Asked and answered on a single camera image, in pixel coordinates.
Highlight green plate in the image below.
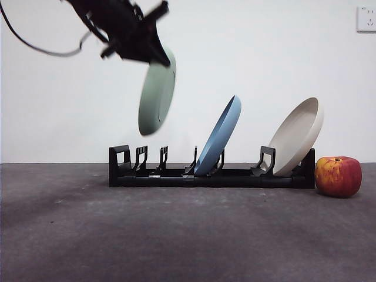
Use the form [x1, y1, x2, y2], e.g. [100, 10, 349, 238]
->
[137, 45, 177, 136]

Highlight white wall socket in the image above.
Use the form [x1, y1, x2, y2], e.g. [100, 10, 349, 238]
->
[357, 5, 376, 33]

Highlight beige plate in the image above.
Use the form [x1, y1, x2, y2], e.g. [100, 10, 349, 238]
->
[267, 96, 325, 177]

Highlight blue plate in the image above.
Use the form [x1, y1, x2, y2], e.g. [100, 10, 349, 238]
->
[194, 95, 243, 174]

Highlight black plate rack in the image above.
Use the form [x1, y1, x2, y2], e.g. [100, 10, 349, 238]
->
[108, 144, 316, 189]

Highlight red yellow apple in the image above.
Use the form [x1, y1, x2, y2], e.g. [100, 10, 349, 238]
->
[314, 156, 362, 198]

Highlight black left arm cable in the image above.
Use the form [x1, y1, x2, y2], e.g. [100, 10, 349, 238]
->
[0, 0, 92, 58]

